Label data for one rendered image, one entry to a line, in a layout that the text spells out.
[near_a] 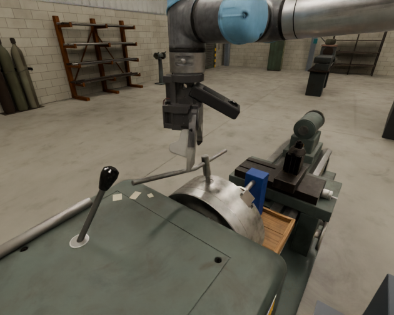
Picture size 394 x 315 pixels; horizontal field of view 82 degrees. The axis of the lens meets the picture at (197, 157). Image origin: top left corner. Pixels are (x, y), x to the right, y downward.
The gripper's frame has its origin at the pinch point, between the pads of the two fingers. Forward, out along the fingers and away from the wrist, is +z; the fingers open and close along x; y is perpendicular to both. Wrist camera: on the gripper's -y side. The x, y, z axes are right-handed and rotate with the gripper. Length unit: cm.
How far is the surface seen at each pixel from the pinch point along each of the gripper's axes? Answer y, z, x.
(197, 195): -0.3, 11.0, 1.0
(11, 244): 31.0, 7.8, 26.0
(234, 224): -10.7, 15.4, 5.8
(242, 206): -12.8, 14.3, -0.4
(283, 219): -34, 45, -33
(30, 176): 248, 131, -167
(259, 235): -18.3, 23.0, 1.0
